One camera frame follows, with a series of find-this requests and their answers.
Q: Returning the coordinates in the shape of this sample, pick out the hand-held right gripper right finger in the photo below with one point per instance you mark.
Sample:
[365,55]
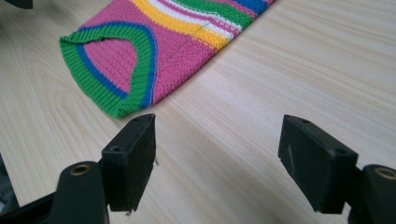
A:
[317,168]

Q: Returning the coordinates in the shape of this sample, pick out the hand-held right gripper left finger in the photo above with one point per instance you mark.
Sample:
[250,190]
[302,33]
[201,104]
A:
[130,165]

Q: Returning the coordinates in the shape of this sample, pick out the striped knit garment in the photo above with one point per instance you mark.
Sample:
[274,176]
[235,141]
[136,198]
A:
[162,53]

